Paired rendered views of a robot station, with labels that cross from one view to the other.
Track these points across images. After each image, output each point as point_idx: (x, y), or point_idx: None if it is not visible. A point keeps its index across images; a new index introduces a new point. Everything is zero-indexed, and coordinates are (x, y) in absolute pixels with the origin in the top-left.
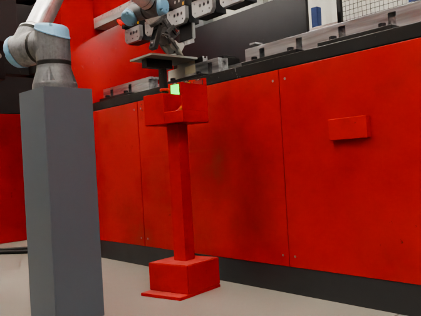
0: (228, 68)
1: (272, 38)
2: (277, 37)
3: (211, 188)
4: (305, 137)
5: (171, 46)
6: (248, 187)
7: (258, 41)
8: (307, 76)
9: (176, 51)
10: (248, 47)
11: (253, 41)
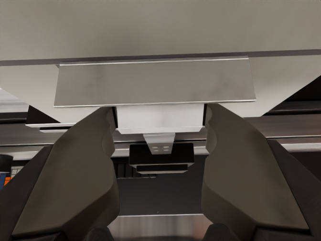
0: (145, 142)
1: (136, 211)
2: (124, 210)
3: None
4: None
5: (80, 195)
6: None
7: (168, 211)
8: None
9: (83, 131)
10: (193, 204)
11: (181, 213)
